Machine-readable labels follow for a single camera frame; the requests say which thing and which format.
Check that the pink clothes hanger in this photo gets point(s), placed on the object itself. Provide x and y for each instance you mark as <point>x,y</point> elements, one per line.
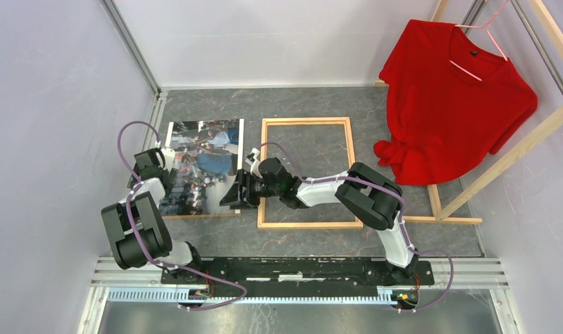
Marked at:
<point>477,27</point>

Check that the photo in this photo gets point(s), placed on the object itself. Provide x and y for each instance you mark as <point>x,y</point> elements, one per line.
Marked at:
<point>207,158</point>

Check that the red t-shirt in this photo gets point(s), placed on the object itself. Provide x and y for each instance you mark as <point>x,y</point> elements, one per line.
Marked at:
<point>449,104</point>

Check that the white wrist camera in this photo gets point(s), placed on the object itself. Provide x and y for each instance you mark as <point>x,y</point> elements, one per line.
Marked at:
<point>168,155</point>
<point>252,157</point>

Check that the wooden clothes rack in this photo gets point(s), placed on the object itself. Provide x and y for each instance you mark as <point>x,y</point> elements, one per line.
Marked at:
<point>542,131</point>

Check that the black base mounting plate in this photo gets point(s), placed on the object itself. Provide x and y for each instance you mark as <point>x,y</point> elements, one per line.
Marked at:
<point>302,276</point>

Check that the metal corner post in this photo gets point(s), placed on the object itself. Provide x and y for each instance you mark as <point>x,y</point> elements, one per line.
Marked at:
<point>127,38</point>

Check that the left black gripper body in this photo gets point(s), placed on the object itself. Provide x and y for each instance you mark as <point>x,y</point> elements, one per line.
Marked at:
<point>172,175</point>

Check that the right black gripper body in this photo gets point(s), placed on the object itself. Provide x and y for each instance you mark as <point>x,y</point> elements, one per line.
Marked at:
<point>262,191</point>

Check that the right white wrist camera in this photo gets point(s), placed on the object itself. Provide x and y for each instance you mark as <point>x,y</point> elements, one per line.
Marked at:
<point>252,157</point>

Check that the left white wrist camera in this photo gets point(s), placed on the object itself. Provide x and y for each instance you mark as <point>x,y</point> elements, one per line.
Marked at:
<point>168,155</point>

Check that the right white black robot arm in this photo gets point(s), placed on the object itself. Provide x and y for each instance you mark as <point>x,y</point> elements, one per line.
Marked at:
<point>372,198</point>

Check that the aluminium rail frame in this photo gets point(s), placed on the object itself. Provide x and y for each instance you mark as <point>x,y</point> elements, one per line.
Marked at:
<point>470,295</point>

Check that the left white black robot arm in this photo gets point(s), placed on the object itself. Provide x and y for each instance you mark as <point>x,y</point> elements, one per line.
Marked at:
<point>134,226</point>

